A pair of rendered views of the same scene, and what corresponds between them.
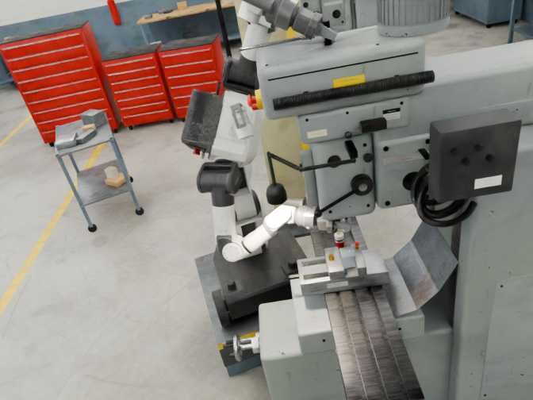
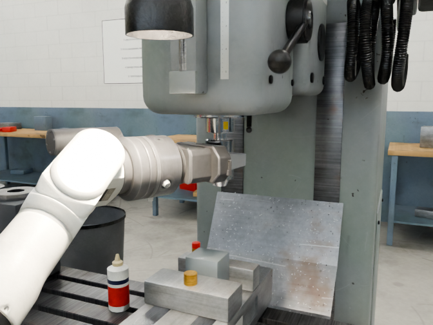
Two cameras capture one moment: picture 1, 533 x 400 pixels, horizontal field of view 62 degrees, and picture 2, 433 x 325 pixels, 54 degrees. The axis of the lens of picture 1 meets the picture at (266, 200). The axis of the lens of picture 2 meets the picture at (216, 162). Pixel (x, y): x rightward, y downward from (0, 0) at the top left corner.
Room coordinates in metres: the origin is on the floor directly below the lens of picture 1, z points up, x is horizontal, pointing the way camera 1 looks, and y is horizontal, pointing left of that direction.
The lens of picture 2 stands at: (1.12, 0.38, 1.33)
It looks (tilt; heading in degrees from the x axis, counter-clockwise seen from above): 9 degrees down; 290
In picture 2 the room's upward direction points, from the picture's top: straight up
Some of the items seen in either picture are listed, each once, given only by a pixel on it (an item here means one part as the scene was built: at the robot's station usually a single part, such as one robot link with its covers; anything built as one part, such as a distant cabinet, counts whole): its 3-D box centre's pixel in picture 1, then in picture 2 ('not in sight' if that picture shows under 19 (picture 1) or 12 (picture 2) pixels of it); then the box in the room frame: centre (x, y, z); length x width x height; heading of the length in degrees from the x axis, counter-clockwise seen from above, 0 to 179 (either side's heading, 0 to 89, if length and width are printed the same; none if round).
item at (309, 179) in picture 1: (308, 178); (187, 14); (1.35, -0.16, 1.45); 0.04 x 0.04 x 0.21; 86
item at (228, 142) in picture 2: not in sight; (220, 141); (1.34, -0.27, 1.26); 0.05 x 0.05 x 0.01
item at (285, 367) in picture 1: (352, 359); not in sight; (1.34, -0.25, 0.43); 0.81 x 0.32 x 0.60; 86
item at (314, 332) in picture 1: (352, 304); not in sight; (1.34, -0.27, 0.79); 0.50 x 0.35 x 0.12; 86
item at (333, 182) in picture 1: (341, 167); (221, 10); (1.34, -0.28, 1.47); 0.21 x 0.19 x 0.32; 176
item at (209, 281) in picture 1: (263, 301); not in sight; (2.07, 0.15, 0.20); 0.78 x 0.68 x 0.40; 11
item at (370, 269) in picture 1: (341, 267); (200, 305); (1.37, -0.24, 0.99); 0.35 x 0.15 x 0.11; 85
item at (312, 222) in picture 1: (321, 219); (174, 165); (1.39, -0.19, 1.23); 0.13 x 0.12 x 0.10; 151
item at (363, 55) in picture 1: (335, 69); not in sight; (1.34, -0.29, 1.81); 0.47 x 0.26 x 0.16; 86
